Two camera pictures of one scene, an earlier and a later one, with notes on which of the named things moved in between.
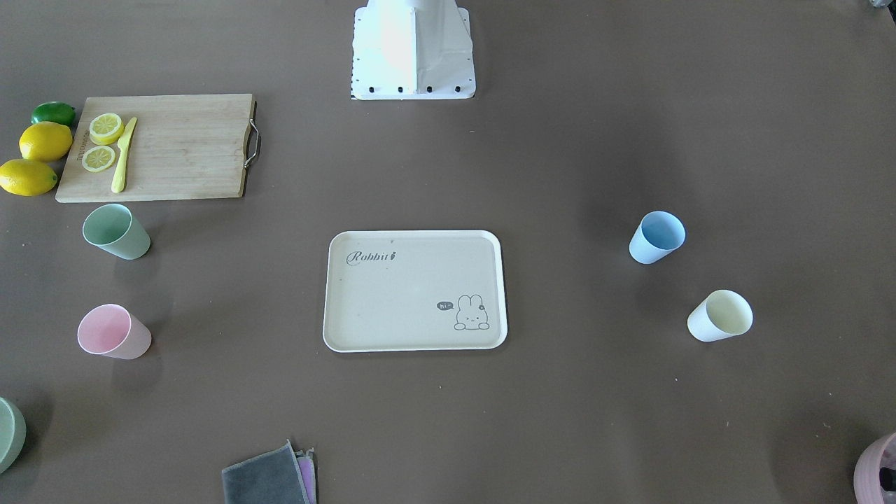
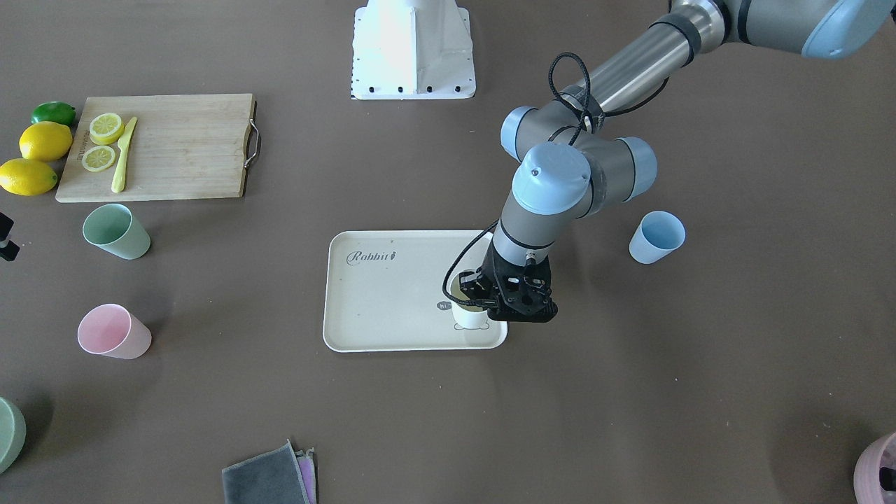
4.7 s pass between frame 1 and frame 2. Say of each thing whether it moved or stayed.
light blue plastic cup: stayed
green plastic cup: stayed
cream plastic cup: moved
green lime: stayed
